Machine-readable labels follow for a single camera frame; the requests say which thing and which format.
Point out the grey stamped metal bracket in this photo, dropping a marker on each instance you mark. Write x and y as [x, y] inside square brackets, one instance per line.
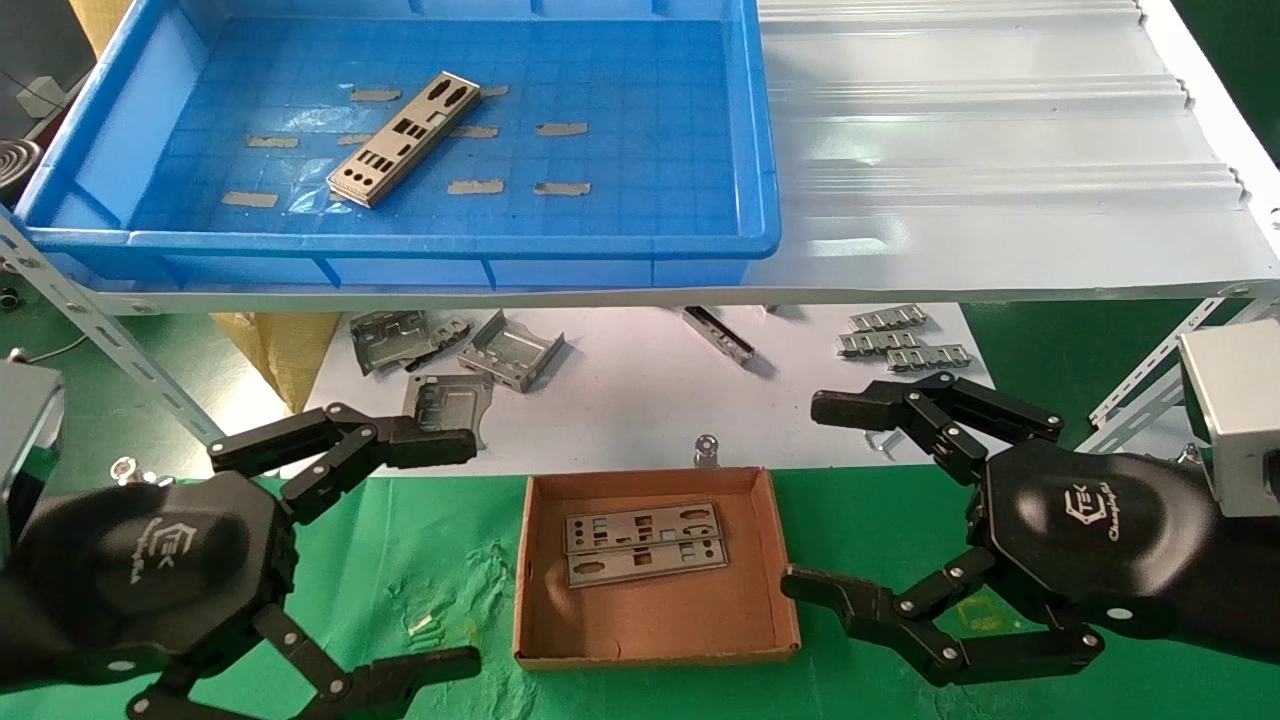
[390, 340]

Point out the small bent metal clip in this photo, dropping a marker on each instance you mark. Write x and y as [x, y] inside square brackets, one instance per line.
[878, 447]

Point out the clear plastic film scrap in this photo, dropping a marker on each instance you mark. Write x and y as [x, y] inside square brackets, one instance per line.
[310, 185]

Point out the silver binder clip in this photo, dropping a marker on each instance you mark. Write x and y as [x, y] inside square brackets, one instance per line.
[125, 467]
[707, 448]

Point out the grey ribbed metal strip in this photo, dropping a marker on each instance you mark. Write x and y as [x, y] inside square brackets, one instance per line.
[888, 318]
[930, 357]
[880, 343]

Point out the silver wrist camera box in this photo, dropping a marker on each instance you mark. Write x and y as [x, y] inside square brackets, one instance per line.
[25, 420]
[1240, 420]

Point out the white lower shelf board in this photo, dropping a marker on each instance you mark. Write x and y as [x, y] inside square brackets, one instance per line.
[620, 400]

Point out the grey stamped metal plate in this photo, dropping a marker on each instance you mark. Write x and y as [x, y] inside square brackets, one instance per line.
[450, 400]

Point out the white perforated shelf post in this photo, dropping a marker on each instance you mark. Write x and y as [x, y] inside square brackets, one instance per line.
[1140, 398]
[110, 340]

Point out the small clear tape scrap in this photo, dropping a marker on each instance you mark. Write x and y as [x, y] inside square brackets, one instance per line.
[421, 625]

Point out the grey U-shaped metal bracket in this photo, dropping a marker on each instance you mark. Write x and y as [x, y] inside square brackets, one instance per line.
[510, 355]

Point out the green table cloth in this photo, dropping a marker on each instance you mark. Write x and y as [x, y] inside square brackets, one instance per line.
[400, 560]

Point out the white metal shelf board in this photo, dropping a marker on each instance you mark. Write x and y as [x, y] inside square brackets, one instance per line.
[1000, 150]

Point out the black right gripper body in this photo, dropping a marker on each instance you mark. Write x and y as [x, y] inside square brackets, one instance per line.
[1100, 540]

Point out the long dark metal bar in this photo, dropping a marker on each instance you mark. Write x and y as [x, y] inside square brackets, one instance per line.
[720, 335]

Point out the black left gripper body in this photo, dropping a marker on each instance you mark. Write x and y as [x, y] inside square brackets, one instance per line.
[140, 570]

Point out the blue plastic tray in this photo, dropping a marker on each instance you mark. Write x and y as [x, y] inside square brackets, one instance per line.
[650, 200]

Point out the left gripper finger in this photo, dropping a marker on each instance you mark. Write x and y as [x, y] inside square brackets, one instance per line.
[400, 680]
[420, 448]

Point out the small grey metal piece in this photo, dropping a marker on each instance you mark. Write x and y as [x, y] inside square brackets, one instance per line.
[452, 328]

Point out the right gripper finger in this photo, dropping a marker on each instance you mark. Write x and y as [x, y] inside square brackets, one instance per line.
[870, 408]
[870, 605]

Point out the yellow woven sack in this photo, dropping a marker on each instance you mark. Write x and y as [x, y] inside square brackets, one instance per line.
[285, 350]

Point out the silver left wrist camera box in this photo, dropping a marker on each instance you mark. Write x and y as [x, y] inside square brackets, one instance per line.
[25, 420]

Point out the white plug adapter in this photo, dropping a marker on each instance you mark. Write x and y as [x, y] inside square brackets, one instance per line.
[40, 95]

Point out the open brown cardboard box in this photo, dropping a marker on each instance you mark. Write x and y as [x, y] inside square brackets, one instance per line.
[660, 620]

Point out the silver metal IO shield plate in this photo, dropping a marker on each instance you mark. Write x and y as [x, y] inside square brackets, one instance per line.
[640, 515]
[640, 572]
[418, 142]

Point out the grey spiral coil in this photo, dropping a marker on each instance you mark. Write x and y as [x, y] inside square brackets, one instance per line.
[15, 160]

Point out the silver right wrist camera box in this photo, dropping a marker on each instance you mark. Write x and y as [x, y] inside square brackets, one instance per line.
[1240, 420]

